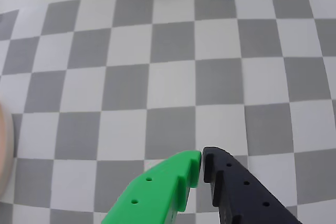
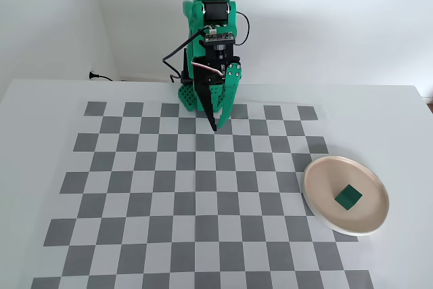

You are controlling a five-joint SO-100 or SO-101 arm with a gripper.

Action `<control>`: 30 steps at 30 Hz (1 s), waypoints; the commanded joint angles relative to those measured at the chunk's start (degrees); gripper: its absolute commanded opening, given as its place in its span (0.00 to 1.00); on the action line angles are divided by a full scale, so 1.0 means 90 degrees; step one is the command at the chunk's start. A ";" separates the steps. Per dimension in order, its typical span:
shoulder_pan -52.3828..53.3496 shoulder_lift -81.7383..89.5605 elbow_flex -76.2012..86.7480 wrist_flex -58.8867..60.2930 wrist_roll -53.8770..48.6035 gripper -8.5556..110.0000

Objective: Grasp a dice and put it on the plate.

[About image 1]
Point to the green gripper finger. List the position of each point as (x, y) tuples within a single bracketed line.
[(155, 195)]

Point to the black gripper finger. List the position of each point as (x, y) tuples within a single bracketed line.
[(244, 197)]

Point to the grey white checkerboard mat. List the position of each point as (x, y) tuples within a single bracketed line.
[(170, 82)]

